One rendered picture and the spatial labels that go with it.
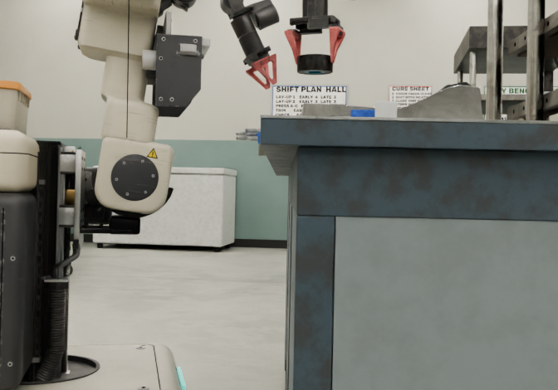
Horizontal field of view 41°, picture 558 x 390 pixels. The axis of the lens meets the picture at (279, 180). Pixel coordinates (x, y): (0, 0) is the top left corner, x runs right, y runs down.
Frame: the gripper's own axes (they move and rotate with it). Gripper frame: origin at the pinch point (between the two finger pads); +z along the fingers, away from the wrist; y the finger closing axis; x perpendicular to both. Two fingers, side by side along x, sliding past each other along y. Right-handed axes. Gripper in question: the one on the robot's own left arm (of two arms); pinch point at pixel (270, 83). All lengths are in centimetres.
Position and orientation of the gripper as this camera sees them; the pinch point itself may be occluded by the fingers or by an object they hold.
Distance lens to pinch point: 205.6
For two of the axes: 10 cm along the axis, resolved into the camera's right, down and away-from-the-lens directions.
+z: 4.2, 9.0, 0.8
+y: -2.0, 0.1, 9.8
